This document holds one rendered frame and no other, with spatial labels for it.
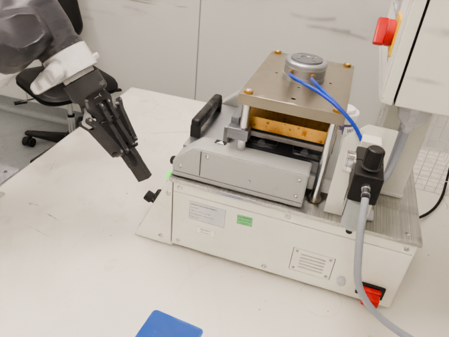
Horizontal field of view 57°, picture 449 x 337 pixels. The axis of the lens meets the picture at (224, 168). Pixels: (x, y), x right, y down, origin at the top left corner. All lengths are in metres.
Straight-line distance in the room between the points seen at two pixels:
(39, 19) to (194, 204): 0.42
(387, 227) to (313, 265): 0.16
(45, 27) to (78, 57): 0.07
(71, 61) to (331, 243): 0.57
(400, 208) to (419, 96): 0.26
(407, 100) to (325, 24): 1.63
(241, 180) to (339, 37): 1.60
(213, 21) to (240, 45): 0.19
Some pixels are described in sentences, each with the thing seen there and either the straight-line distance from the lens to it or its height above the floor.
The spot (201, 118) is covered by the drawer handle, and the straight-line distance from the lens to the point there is 0.84.
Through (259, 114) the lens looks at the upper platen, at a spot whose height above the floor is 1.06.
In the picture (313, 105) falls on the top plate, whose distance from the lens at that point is 0.71.
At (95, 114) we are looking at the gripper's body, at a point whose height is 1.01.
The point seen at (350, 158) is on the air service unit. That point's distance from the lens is 0.63.
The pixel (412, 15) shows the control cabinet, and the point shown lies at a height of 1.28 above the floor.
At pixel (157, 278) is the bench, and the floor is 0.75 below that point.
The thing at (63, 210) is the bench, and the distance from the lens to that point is 1.03.
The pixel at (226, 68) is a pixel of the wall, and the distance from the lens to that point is 2.41.
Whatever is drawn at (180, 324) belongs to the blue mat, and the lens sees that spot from 0.78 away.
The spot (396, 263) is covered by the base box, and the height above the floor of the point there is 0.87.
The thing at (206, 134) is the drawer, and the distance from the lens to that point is 0.86.
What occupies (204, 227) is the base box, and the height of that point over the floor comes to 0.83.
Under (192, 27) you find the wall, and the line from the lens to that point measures 2.41.
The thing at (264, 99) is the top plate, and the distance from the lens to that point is 0.70.
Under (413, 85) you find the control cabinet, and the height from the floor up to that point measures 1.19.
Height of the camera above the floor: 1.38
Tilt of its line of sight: 33 degrees down
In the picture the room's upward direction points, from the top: 6 degrees clockwise
